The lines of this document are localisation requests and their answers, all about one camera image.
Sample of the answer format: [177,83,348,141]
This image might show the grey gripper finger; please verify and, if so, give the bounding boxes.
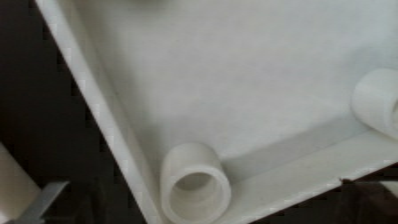
[12,181,69,224]

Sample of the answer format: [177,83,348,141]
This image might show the white square tabletop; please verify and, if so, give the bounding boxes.
[33,0,398,224]

